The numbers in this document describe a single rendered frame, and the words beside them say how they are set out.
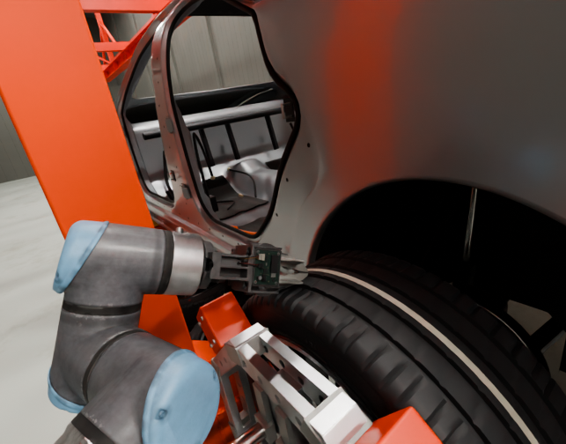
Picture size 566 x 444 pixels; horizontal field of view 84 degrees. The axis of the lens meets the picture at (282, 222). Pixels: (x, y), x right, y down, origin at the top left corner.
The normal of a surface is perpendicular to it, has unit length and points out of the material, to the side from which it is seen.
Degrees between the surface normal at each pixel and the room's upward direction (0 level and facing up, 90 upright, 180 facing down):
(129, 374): 12
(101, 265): 80
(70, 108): 90
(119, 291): 86
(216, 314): 45
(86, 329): 70
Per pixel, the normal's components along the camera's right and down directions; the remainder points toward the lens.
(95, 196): 0.61, 0.20
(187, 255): 0.53, -0.31
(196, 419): 0.86, 0.03
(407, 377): 0.13, -0.74
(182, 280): 0.42, 0.40
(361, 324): -0.03, -0.86
